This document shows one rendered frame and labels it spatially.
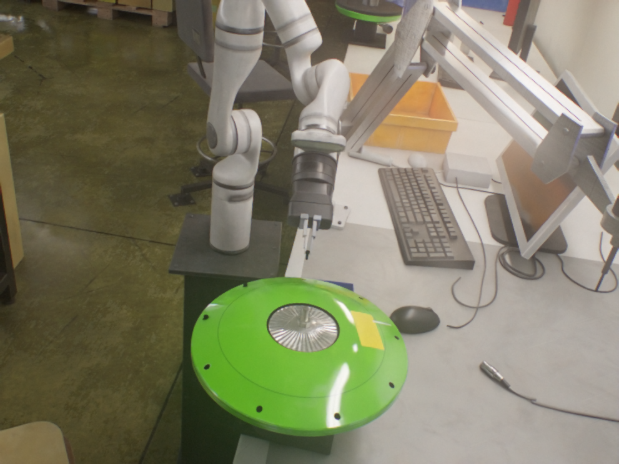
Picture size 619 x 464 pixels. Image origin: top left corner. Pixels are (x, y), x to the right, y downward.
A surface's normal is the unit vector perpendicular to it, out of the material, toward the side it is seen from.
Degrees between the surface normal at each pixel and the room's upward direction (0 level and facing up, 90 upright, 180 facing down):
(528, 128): 8
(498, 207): 0
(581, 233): 0
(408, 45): 90
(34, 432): 0
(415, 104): 86
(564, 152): 90
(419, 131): 94
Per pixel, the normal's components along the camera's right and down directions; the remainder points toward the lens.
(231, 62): -0.17, 0.55
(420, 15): -0.93, 0.09
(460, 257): 0.01, -0.85
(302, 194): 0.09, -0.44
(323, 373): 0.17, -0.74
